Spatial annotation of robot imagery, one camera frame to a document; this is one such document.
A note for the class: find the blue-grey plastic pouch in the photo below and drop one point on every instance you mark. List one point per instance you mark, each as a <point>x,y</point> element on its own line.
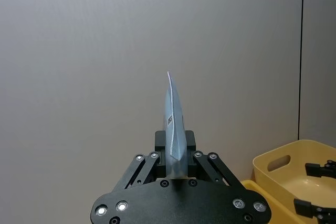
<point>175,129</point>

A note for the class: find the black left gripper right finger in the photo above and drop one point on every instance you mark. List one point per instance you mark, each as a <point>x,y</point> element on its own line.
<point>191,155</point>

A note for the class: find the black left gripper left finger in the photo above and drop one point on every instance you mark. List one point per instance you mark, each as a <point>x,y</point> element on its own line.
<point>160,155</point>

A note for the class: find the yellow plastic tray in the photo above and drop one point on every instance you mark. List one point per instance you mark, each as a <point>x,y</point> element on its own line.
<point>265,195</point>

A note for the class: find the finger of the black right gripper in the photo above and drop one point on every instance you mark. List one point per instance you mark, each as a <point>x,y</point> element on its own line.
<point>323,213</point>
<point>325,170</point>

